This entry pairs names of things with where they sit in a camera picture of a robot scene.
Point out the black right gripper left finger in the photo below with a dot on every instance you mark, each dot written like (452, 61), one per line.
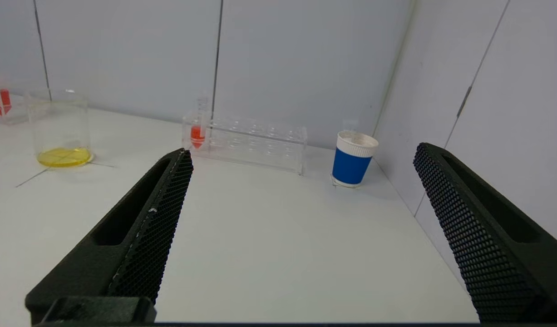
(142, 245)

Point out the clear acrylic test tube rack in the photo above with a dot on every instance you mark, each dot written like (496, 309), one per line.
(17, 111)
(260, 145)

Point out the blue and white paper cup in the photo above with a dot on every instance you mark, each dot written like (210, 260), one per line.
(351, 165)

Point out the clear glass beaker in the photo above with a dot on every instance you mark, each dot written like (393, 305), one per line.
(62, 156)

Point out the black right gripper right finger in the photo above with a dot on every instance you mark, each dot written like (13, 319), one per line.
(478, 236)

